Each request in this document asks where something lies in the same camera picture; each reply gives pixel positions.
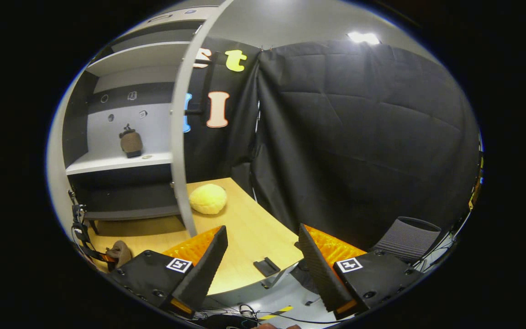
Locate black table clamp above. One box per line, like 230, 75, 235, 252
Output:
253, 257, 282, 278

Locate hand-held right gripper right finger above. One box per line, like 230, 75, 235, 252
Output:
298, 223, 428, 320

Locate black backdrop cloth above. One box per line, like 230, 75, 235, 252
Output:
182, 39, 482, 252

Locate grey mesh chair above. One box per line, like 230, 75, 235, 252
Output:
373, 217, 442, 265

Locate brown fuzzy shoe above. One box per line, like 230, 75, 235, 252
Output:
106, 240, 132, 269
119, 123, 144, 159

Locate black floor cables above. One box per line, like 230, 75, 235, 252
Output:
195, 304, 337, 327

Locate yellow black striped tape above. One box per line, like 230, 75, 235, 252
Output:
258, 305, 294, 320

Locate yellow plush ball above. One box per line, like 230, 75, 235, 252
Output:
189, 183, 228, 215

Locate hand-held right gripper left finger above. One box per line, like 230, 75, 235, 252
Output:
108, 225, 229, 319

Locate small ceiling light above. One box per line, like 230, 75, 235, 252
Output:
347, 31, 381, 45

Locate white shoe cabinet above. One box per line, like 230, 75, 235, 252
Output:
62, 5, 209, 229

